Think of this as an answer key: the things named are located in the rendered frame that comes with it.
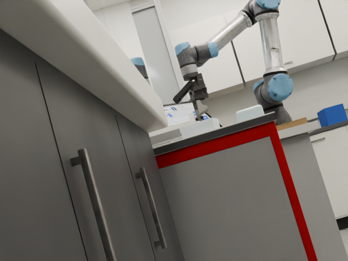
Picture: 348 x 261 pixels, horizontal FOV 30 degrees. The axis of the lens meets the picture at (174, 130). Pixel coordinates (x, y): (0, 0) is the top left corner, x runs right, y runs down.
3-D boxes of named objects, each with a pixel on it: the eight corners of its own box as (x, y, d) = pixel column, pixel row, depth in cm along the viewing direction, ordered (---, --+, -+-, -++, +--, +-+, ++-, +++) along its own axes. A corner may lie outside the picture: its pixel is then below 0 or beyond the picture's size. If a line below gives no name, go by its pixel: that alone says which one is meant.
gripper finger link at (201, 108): (209, 116, 288) (204, 97, 291) (197, 119, 289) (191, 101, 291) (211, 117, 291) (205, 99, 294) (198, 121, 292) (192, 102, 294)
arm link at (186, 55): (192, 39, 295) (175, 43, 293) (199, 62, 294) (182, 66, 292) (189, 44, 303) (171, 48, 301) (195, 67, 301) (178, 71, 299)
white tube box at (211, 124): (222, 132, 236) (218, 118, 237) (216, 131, 228) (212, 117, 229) (190, 142, 240) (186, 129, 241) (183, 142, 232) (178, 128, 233)
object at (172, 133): (198, 138, 305) (194, 126, 306) (194, 133, 280) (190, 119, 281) (117, 162, 308) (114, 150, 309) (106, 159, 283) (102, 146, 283)
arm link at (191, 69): (179, 67, 293) (180, 71, 301) (182, 77, 292) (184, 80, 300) (195, 62, 292) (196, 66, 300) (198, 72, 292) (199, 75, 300)
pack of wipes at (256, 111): (240, 127, 239) (236, 116, 240) (265, 119, 238) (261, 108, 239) (238, 124, 225) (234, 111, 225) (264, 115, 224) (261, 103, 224)
